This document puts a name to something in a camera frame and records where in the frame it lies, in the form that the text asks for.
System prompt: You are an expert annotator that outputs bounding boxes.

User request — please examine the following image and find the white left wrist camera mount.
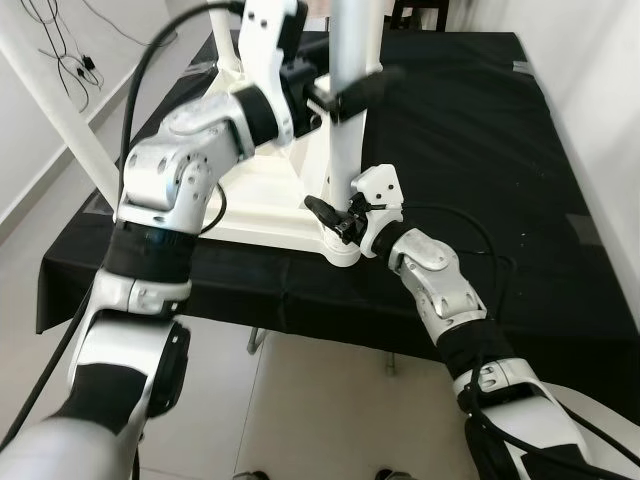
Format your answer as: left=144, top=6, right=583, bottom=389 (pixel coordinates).
left=236, top=0, right=309, bottom=149

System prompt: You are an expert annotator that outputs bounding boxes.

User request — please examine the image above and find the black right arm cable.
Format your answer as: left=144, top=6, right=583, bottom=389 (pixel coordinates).
left=385, top=203, right=640, bottom=480

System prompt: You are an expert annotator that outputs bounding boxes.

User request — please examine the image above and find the black power adapter cable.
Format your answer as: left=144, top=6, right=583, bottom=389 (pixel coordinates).
left=20, top=0, right=106, bottom=96

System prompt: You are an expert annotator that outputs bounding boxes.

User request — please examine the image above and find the grey tape patch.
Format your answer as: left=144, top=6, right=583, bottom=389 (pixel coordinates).
left=565, top=215, right=601, bottom=246

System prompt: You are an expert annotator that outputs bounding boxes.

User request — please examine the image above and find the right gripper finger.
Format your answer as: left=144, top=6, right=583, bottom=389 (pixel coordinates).
left=303, top=196, right=349, bottom=233

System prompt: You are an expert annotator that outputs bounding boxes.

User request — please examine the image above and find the black tablecloth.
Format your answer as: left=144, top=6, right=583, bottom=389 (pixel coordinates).
left=35, top=30, right=640, bottom=366

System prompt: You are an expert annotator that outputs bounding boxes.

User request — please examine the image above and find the black wall cable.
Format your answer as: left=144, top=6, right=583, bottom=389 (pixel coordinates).
left=80, top=0, right=176, bottom=51

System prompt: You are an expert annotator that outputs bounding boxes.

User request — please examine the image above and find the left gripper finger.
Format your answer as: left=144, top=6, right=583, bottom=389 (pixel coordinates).
left=330, top=65, right=406, bottom=121

